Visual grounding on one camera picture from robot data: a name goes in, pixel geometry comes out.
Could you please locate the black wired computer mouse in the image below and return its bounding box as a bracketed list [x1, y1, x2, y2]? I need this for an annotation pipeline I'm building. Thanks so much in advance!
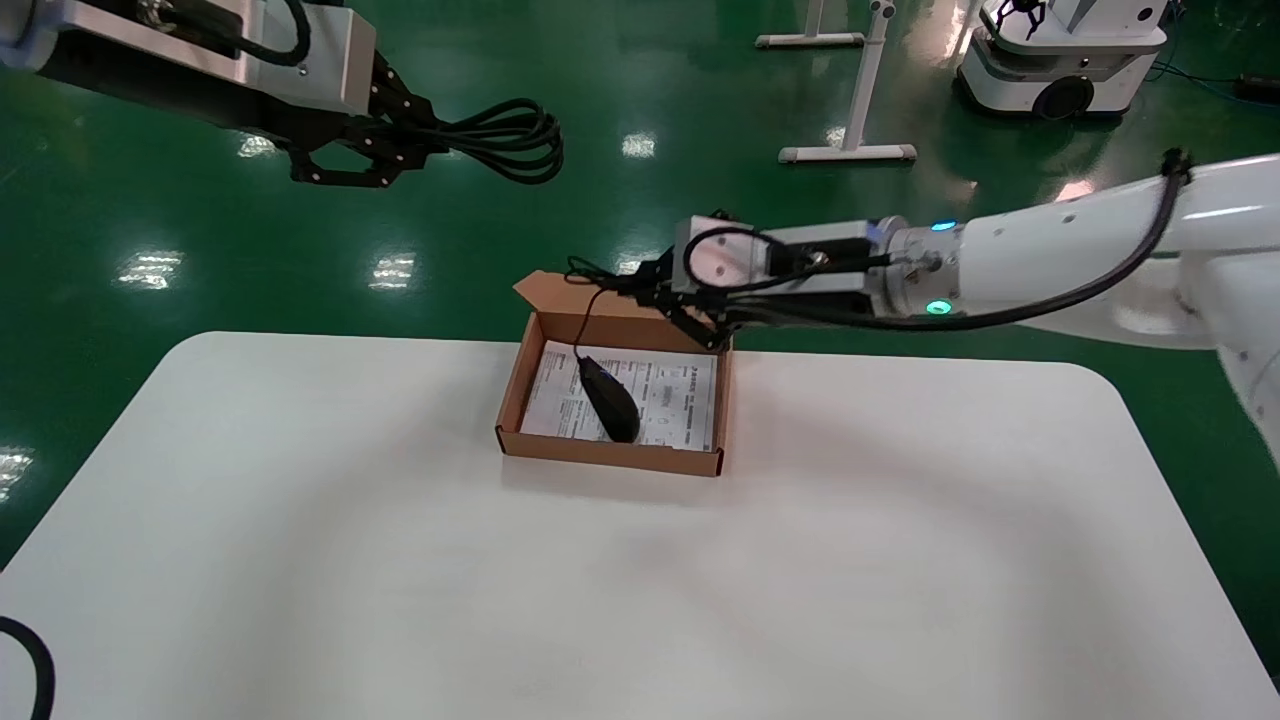
[564, 256, 647, 445]

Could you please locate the blue floor cable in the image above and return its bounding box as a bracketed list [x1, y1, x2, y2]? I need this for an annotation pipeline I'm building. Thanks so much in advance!
[1148, 0, 1280, 109]

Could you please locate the black robot body cable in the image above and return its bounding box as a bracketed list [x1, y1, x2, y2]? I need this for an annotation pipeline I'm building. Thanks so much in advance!
[0, 614, 57, 720]

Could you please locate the brown cardboard box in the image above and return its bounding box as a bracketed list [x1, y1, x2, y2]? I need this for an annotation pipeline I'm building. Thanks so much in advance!
[495, 270, 737, 479]

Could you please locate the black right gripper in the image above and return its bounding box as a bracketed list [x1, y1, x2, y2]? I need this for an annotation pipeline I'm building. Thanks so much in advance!
[622, 256, 883, 352]

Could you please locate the white printed instruction sheet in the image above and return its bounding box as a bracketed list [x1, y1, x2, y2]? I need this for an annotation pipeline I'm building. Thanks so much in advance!
[521, 341, 720, 452]

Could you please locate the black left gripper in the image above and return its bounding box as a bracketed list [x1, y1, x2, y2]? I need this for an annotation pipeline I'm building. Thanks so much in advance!
[38, 42, 443, 191]

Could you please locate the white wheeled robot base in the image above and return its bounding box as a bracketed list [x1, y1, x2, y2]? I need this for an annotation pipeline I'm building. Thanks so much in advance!
[954, 0, 1171, 124]

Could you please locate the black power cable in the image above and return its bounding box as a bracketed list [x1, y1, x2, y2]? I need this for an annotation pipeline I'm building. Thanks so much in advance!
[398, 97, 565, 187]

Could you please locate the white table leg stand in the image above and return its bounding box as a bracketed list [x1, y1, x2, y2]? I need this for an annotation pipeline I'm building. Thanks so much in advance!
[778, 0, 918, 167]
[754, 0, 866, 51]

